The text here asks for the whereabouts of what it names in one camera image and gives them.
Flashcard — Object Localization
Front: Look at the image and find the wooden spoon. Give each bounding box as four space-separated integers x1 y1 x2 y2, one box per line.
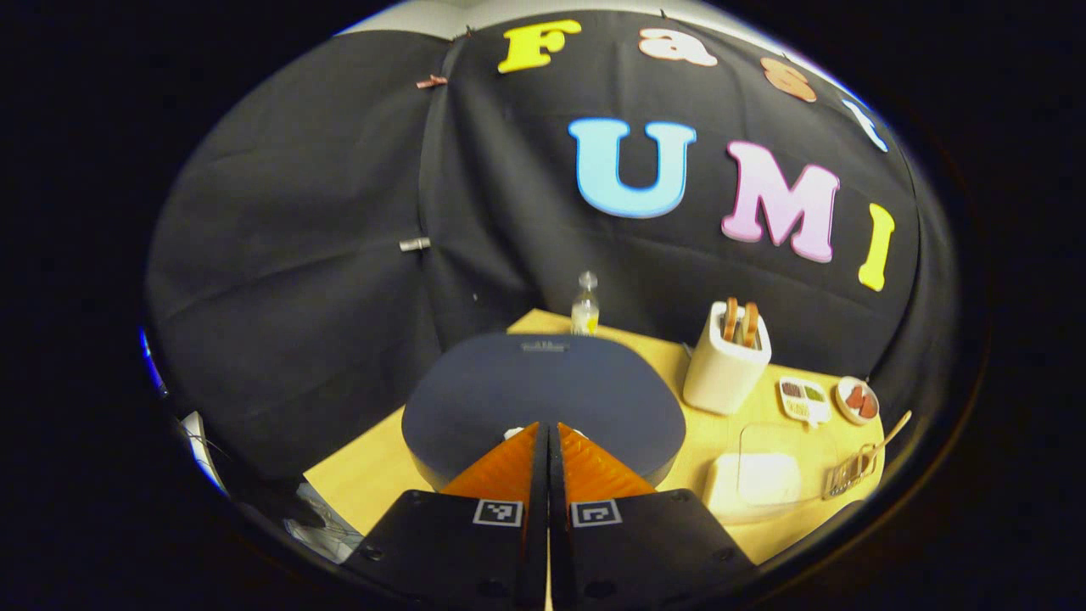
857 411 913 472

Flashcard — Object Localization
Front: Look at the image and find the white toaster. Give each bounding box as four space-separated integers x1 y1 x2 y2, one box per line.
683 301 773 416

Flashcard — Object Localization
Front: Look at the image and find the white divided bean dish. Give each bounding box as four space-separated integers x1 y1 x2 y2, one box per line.
778 377 832 427

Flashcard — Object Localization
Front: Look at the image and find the black backdrop cloth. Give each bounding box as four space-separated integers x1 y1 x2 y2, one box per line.
144 8 960 485

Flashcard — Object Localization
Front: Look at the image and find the clear wire chopstick holder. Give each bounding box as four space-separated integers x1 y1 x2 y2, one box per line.
823 444 881 500

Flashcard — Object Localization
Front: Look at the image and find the dark blue rice cooker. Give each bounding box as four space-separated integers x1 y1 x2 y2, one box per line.
401 333 686 491

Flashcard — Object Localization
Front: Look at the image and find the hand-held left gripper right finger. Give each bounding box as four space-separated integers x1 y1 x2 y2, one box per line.
547 422 758 611

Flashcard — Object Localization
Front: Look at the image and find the small clear glass bottle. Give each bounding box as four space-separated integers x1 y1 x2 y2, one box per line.
570 271 601 337

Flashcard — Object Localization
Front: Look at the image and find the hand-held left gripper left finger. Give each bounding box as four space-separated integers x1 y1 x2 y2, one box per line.
344 422 548 611

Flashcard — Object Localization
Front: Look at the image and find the small white round plate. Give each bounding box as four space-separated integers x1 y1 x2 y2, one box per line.
835 376 881 426

